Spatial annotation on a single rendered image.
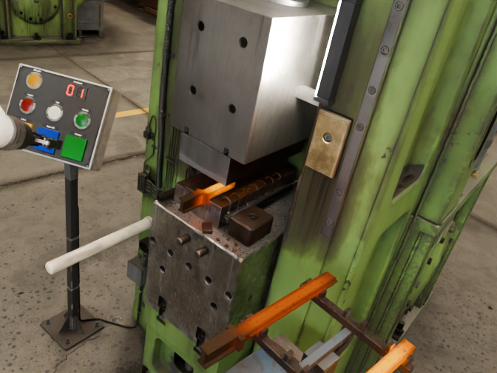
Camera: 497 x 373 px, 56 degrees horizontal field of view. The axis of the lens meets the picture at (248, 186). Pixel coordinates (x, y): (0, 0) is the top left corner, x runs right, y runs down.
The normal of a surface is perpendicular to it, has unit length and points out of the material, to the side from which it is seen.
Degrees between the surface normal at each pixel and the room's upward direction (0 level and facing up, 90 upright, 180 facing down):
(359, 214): 90
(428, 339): 0
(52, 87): 60
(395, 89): 90
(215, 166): 90
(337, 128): 90
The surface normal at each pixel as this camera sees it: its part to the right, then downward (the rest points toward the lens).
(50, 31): 0.58, 0.50
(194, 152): -0.62, 0.30
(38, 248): 0.18, -0.85
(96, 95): -0.11, -0.03
